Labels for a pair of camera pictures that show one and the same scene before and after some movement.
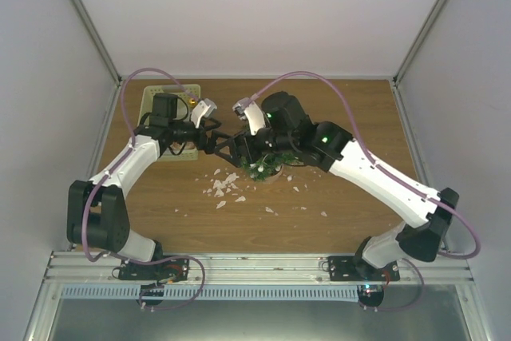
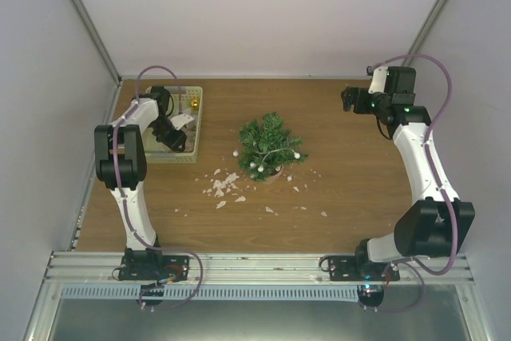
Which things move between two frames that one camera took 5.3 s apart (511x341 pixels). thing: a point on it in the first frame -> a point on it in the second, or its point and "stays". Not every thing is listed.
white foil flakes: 227,181 stays
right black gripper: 231,143 -> 350,93
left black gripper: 200,143 -> 174,142
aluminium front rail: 75,268 stays
